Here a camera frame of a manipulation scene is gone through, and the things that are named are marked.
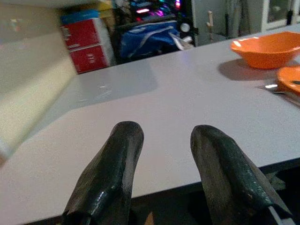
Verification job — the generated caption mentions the silver spoon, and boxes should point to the silver spoon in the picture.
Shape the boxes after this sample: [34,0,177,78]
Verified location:
[255,79,300,106]

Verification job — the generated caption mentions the orange plate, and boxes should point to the orange plate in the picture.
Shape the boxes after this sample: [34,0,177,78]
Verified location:
[276,66,300,96]

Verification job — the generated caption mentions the wooden stand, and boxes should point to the wooden stand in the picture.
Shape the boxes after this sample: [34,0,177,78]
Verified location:
[206,10,214,43]

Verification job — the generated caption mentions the blue duffel bag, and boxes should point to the blue duffel bag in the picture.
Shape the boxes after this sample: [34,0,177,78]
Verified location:
[119,20,181,62]

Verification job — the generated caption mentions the red and white box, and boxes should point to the red and white box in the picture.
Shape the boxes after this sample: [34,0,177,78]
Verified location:
[60,17,116,75]

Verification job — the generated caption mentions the blue flat box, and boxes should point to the blue flat box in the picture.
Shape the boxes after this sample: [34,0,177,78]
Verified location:
[60,9,102,25]

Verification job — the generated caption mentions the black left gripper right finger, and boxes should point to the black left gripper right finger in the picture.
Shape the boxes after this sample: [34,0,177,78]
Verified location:
[190,124,293,225]

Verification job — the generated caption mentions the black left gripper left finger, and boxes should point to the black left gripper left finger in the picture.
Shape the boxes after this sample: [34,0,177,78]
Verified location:
[61,120,144,225]

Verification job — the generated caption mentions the orange bowl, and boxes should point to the orange bowl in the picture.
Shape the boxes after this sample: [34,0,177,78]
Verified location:
[230,31,300,70]

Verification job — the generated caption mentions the black computer case with lights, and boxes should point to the black computer case with lights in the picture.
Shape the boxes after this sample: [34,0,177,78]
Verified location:
[112,0,199,47]

